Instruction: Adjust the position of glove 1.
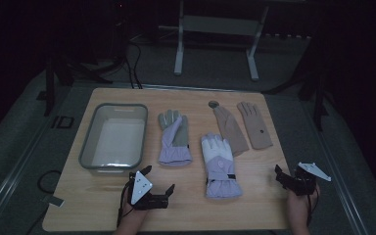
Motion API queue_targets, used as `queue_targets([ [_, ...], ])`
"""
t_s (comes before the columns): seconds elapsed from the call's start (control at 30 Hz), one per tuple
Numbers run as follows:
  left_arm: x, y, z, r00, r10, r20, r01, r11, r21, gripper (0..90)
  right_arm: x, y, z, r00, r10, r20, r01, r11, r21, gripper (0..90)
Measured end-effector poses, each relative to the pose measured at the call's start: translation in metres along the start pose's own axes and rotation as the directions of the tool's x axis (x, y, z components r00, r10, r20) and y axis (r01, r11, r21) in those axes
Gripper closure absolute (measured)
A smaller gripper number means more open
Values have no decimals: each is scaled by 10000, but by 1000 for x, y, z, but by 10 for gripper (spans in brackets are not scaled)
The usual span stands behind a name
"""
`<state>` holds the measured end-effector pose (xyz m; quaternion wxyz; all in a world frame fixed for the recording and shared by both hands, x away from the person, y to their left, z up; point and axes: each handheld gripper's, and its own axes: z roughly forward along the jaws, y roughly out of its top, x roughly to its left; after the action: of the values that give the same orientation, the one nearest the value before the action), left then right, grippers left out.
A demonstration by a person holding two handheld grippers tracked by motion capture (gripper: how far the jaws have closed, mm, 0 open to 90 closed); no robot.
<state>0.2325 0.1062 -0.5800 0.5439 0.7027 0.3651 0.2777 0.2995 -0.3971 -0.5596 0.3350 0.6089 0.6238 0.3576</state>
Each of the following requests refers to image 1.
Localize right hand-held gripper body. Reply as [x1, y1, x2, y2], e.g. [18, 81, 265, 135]
[282, 162, 332, 197]

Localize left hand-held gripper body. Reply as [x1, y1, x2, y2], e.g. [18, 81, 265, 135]
[127, 169, 170, 211]

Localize purple glove with grey palm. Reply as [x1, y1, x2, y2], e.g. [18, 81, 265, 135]
[157, 109, 193, 167]

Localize grey plastic bin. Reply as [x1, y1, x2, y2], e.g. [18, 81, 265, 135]
[78, 103, 149, 173]

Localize white and purple ski glove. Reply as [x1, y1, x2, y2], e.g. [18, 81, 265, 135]
[200, 131, 244, 200]

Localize plain beige knit glove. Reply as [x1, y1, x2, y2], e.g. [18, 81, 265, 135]
[212, 106, 251, 158]

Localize person's right hand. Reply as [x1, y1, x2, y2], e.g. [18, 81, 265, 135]
[286, 184, 321, 227]

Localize person's left hand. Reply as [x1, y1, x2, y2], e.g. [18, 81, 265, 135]
[120, 187, 150, 229]

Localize beige glove with dark dot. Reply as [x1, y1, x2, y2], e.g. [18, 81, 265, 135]
[236, 101, 274, 151]

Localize black tripod stand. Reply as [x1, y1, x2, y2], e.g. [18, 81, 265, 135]
[263, 45, 332, 132]
[43, 53, 126, 118]

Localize grey tape piece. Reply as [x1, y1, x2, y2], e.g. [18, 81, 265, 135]
[43, 194, 66, 208]

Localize white metal stand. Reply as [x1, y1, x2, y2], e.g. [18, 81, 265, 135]
[158, 0, 270, 82]

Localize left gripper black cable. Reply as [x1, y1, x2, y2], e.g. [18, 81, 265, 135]
[116, 178, 135, 228]

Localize black rectangular floor bracket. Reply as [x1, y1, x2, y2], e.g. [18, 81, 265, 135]
[51, 115, 75, 129]

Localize black cable loop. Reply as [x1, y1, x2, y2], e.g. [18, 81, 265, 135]
[36, 169, 63, 194]

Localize black floor cables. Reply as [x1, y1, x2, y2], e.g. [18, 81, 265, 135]
[123, 38, 144, 90]

